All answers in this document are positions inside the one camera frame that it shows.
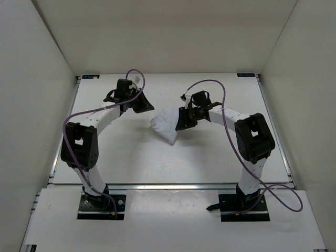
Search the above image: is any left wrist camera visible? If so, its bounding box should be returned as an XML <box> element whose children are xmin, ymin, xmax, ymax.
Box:
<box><xmin>132</xmin><ymin>76</ymin><xmax>140</xmax><ymax>89</ymax></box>

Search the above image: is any corner label sticker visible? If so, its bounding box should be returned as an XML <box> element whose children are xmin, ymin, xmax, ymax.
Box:
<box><xmin>81</xmin><ymin>75</ymin><xmax>100</xmax><ymax>79</ymax></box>
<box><xmin>237</xmin><ymin>73</ymin><xmax>255</xmax><ymax>78</ymax></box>

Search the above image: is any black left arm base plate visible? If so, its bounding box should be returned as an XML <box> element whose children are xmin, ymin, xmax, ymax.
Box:
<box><xmin>77</xmin><ymin>193</ymin><xmax>127</xmax><ymax>221</ymax></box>

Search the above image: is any left corner label sticker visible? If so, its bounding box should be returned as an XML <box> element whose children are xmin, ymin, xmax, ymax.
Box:
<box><xmin>81</xmin><ymin>75</ymin><xmax>100</xmax><ymax>79</ymax></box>

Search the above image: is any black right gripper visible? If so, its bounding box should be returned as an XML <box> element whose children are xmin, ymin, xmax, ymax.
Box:
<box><xmin>176</xmin><ymin>107</ymin><xmax>202</xmax><ymax>131</ymax></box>

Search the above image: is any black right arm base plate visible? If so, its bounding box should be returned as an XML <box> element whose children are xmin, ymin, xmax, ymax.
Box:
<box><xmin>206</xmin><ymin>194</ymin><xmax>270</xmax><ymax>222</ymax></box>

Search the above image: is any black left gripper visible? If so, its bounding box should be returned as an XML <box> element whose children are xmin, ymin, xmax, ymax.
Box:
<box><xmin>128</xmin><ymin>88</ymin><xmax>155</xmax><ymax>113</ymax></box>

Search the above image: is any front aluminium rail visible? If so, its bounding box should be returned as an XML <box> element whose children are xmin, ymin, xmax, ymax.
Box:
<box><xmin>108</xmin><ymin>183</ymin><xmax>236</xmax><ymax>190</ymax></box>

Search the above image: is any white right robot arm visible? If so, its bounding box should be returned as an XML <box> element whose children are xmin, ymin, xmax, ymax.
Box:
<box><xmin>175</xmin><ymin>91</ymin><xmax>275</xmax><ymax>210</ymax></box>

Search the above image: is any right corner label sticker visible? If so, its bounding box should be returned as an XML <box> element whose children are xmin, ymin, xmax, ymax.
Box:
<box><xmin>237</xmin><ymin>73</ymin><xmax>255</xmax><ymax>78</ymax></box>

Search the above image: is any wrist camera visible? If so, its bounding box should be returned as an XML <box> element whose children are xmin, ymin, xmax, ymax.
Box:
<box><xmin>132</xmin><ymin>76</ymin><xmax>140</xmax><ymax>89</ymax></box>
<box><xmin>180</xmin><ymin>93</ymin><xmax>193</xmax><ymax>109</ymax></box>

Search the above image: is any white skirt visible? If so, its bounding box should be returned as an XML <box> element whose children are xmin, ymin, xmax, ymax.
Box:
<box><xmin>150</xmin><ymin>107</ymin><xmax>179</xmax><ymax>145</ymax></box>

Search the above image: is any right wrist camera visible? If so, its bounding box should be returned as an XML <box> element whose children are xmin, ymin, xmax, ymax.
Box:
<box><xmin>180</xmin><ymin>93</ymin><xmax>193</xmax><ymax>109</ymax></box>

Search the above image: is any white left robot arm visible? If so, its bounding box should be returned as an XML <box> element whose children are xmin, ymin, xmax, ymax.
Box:
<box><xmin>60</xmin><ymin>76</ymin><xmax>154</xmax><ymax>209</ymax></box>

